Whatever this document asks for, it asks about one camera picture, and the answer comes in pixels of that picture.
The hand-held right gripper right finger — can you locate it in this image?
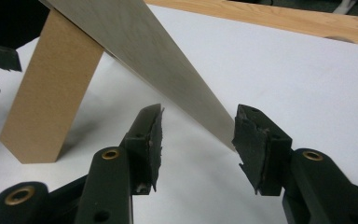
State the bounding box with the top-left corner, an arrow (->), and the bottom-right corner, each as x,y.
231,104 -> 293,197

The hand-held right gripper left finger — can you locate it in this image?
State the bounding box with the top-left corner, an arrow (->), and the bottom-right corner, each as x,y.
119,103 -> 165,196

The wooden picture frame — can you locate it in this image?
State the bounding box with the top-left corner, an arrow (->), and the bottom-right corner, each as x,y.
0,0 -> 236,164

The white table sheet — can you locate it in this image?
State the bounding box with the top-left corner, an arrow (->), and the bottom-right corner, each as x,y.
0,4 -> 358,224

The white metal desk frame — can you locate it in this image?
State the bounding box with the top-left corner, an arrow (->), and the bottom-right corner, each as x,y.
332,0 -> 358,15

